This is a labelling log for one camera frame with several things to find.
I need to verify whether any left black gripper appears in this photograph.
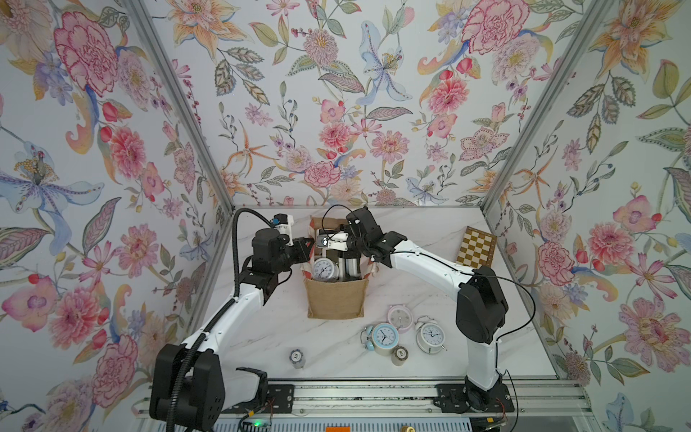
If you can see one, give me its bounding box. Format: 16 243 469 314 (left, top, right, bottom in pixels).
270 237 317 276

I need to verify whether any white round alarm clock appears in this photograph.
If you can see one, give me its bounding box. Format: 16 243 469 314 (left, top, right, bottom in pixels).
311 257 340 283

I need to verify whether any burlap canvas bag red trim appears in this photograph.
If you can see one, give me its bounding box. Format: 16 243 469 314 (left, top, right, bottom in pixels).
302 216 376 320

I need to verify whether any pink round alarm clock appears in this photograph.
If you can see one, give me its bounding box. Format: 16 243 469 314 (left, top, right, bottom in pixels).
387 304 415 333

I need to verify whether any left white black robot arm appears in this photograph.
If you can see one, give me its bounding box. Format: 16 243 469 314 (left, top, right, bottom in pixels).
149 225 315 431

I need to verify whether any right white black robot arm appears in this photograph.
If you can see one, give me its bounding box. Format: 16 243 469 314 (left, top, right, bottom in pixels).
345 207 509 397

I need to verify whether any blue twin-bell clock front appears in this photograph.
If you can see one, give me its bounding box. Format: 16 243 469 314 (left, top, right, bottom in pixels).
360 322 399 356

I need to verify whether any small grey mini clock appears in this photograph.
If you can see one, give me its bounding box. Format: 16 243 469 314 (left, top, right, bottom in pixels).
289 349 305 369

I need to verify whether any white twin-bell alarm clock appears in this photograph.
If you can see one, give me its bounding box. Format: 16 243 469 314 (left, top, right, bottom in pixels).
415 316 447 356

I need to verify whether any small beige cylinder clock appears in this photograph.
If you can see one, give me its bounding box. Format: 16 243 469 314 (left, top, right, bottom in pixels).
392 346 408 367

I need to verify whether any wooden chessboard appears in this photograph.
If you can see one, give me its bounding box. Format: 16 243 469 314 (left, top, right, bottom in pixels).
456 226 497 269

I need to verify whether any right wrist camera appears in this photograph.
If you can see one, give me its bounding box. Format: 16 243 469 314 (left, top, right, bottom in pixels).
315 230 349 252

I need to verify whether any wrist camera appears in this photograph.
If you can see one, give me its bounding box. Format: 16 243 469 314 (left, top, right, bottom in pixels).
272 213 294 246
315 230 349 252

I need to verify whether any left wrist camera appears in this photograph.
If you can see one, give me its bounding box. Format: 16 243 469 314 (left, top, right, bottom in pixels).
272 213 294 246

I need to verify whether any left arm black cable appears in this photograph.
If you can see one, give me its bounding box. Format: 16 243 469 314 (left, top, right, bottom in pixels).
164 207 276 432

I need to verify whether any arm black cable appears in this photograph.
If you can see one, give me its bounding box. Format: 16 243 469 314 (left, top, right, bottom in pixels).
319 203 536 432
164 207 276 432

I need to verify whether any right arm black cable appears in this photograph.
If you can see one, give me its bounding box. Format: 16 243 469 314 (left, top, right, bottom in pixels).
319 203 536 432

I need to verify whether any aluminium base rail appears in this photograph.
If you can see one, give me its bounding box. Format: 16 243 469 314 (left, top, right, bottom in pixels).
131 377 600 432

